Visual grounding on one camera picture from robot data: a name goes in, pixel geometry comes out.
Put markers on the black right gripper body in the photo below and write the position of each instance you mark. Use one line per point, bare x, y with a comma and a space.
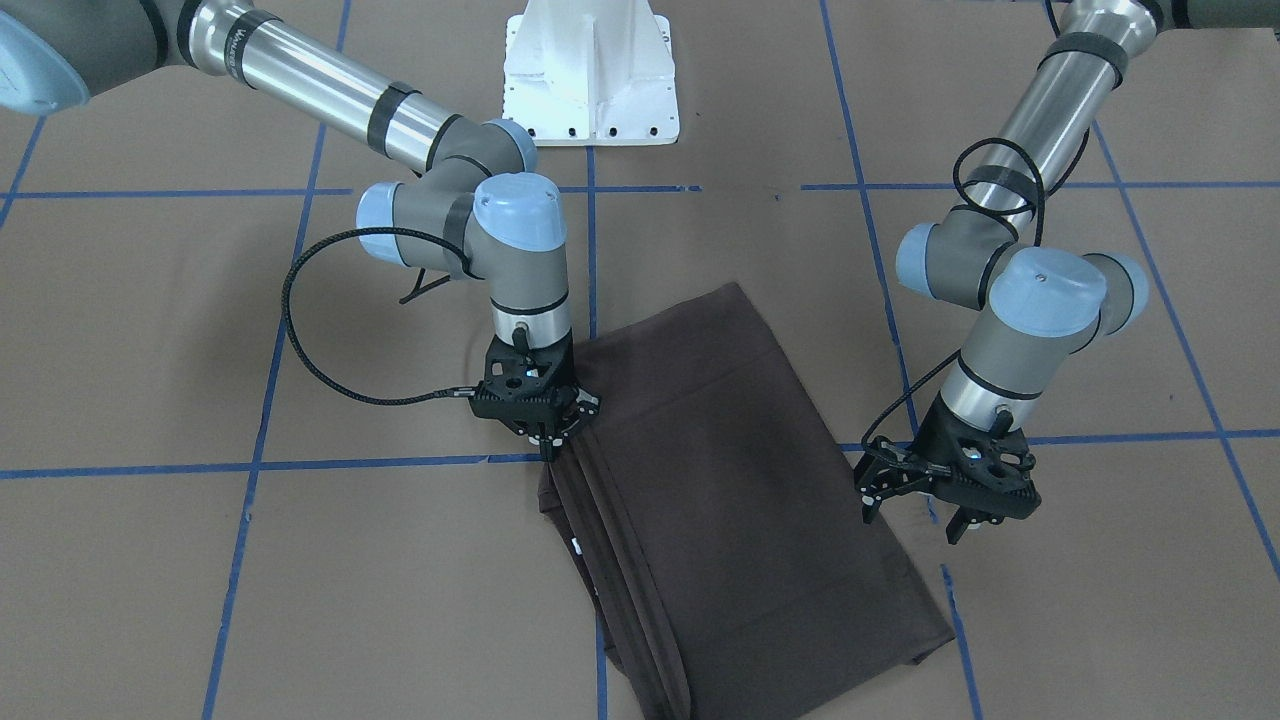
578, 408

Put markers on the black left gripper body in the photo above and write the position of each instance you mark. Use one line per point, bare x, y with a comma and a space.
884, 482

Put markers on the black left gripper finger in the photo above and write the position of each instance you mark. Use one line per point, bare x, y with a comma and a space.
964, 520
873, 494

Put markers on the dark brown t-shirt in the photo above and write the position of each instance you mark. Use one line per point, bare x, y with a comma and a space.
717, 525

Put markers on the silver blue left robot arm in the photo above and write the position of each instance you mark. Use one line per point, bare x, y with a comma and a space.
1036, 305

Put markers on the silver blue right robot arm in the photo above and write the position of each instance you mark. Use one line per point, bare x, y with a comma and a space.
478, 209

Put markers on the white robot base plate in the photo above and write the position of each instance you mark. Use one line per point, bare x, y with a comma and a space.
591, 73

